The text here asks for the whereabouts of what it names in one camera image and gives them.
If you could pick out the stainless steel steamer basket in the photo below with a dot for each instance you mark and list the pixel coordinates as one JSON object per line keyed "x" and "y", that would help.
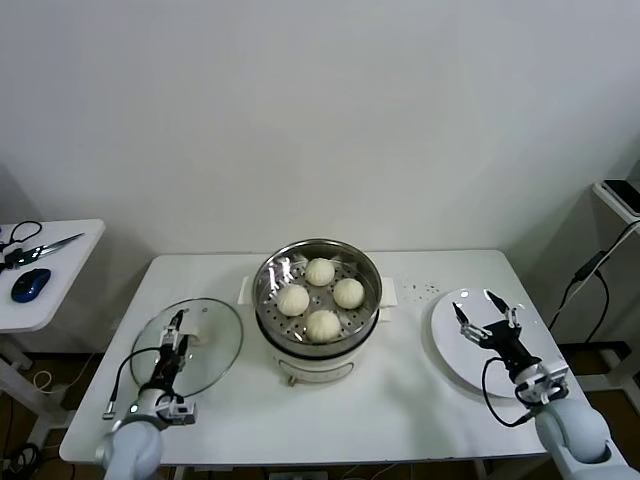
{"x": 365, "y": 320}

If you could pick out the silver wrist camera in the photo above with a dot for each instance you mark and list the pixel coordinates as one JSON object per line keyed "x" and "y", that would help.
{"x": 545, "y": 382}
{"x": 181, "y": 411}

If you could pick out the large white plate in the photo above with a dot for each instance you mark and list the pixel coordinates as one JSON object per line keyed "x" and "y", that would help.
{"x": 450, "y": 345}

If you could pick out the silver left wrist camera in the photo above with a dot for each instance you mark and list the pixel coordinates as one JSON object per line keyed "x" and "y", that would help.
{"x": 181, "y": 411}

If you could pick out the white side stand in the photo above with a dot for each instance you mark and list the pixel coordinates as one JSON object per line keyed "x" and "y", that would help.
{"x": 617, "y": 200}

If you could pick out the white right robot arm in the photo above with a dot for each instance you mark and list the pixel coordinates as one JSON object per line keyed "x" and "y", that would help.
{"x": 575, "y": 430}

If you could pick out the white steamed baozi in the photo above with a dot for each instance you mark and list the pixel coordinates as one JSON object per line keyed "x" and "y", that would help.
{"x": 293, "y": 300}
{"x": 323, "y": 326}
{"x": 348, "y": 293}
{"x": 320, "y": 271}

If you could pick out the white side table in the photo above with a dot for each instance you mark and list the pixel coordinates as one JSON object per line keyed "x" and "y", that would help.
{"x": 65, "y": 280}

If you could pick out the flat black device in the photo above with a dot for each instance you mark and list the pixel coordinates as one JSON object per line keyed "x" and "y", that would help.
{"x": 625, "y": 192}

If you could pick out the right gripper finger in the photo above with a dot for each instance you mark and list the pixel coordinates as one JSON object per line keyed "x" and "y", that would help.
{"x": 464, "y": 322}
{"x": 502, "y": 306}

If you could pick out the scattered dark crumbs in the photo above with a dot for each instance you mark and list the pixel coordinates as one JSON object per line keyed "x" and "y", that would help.
{"x": 422, "y": 289}

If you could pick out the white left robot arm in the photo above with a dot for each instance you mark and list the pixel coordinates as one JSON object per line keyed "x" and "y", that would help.
{"x": 135, "y": 445}

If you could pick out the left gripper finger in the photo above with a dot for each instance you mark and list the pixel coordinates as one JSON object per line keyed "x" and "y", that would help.
{"x": 172, "y": 332}
{"x": 185, "y": 346}

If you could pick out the round glass pot lid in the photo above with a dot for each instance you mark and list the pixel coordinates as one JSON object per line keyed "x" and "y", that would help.
{"x": 220, "y": 320}

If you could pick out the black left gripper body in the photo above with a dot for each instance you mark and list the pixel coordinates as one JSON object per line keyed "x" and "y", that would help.
{"x": 167, "y": 367}

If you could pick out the blue computer mouse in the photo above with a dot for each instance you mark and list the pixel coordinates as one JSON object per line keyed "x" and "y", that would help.
{"x": 32, "y": 284}

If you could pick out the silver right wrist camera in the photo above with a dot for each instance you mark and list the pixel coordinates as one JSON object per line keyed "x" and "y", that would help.
{"x": 545, "y": 382}

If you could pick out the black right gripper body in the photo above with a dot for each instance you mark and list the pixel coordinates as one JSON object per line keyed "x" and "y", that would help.
{"x": 507, "y": 345}

